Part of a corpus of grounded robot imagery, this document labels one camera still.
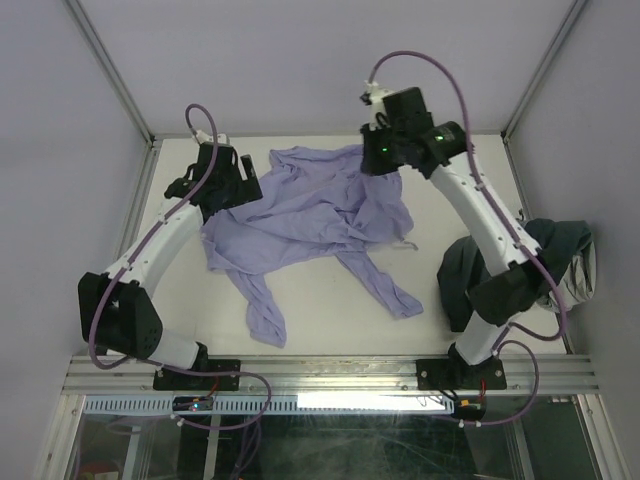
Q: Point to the aluminium left frame post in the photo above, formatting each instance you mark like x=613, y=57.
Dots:
x=96, y=46

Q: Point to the white slotted cable duct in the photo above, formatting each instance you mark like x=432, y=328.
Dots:
x=314, y=403

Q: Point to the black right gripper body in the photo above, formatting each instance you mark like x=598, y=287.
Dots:
x=384, y=153

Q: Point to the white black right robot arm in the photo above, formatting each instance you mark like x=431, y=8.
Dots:
x=513, y=259

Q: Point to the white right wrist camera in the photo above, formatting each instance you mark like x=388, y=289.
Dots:
x=374, y=94

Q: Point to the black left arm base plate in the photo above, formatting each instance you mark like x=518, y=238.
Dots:
x=216, y=372

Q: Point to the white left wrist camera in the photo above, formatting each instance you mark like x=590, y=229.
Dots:
x=202, y=137

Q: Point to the aluminium mounting rail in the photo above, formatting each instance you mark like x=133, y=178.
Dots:
x=553, y=374

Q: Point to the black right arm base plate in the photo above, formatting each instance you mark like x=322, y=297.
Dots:
x=452, y=374

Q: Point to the aluminium right frame post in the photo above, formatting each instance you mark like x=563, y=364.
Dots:
x=560, y=37

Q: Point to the dark green grey jacket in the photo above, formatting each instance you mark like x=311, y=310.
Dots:
x=463, y=267

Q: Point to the aluminium frame post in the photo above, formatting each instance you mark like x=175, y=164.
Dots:
x=560, y=37
x=96, y=46

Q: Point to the lilac purple jacket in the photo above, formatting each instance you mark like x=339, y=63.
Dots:
x=316, y=203

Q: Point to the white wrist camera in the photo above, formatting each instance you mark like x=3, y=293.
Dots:
x=374, y=94
x=202, y=137

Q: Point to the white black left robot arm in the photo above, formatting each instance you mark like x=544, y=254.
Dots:
x=116, y=308

